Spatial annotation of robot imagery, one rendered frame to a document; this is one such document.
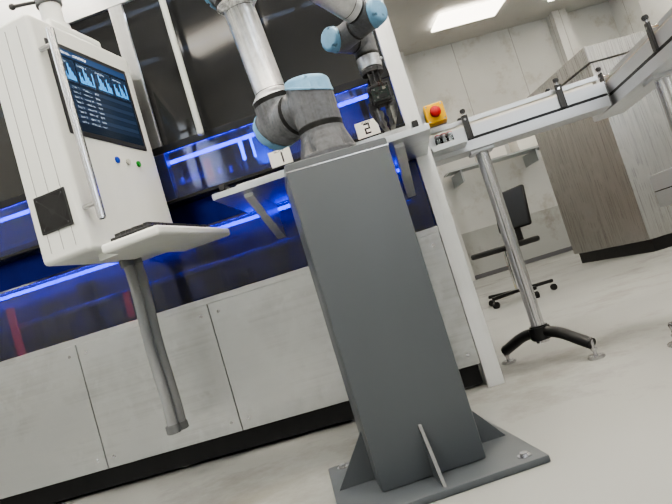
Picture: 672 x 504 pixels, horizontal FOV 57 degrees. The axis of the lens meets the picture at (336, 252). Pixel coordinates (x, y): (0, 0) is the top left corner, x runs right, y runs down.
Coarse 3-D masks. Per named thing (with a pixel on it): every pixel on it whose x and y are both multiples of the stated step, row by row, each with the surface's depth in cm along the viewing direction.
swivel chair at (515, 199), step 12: (504, 192) 522; (516, 192) 509; (516, 204) 511; (516, 216) 512; (528, 216) 501; (516, 228) 515; (528, 240) 493; (480, 252) 506; (492, 252) 492; (504, 252) 506; (516, 288) 504; (552, 288) 500; (492, 300) 522
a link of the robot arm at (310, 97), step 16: (288, 80) 155; (304, 80) 152; (320, 80) 153; (288, 96) 155; (304, 96) 152; (320, 96) 152; (288, 112) 156; (304, 112) 152; (320, 112) 151; (336, 112) 153; (288, 128) 159
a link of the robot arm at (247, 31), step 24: (216, 0) 164; (240, 0) 163; (240, 24) 163; (240, 48) 165; (264, 48) 164; (264, 72) 163; (264, 96) 162; (264, 120) 163; (264, 144) 168; (288, 144) 167
